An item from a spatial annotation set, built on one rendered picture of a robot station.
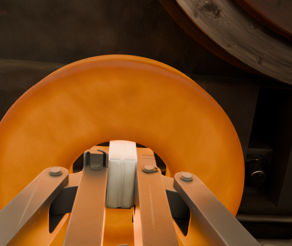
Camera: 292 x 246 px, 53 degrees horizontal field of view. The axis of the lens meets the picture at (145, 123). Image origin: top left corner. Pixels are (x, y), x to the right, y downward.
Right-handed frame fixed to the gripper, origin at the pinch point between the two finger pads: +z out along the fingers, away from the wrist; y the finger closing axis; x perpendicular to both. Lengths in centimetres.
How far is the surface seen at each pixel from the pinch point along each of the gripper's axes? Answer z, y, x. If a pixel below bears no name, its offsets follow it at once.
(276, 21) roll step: 6.9, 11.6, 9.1
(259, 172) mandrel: 18.7, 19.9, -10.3
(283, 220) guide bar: 13.9, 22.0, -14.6
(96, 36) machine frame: 23.8, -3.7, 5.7
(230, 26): 8.6, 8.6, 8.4
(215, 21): 8.6, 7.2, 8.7
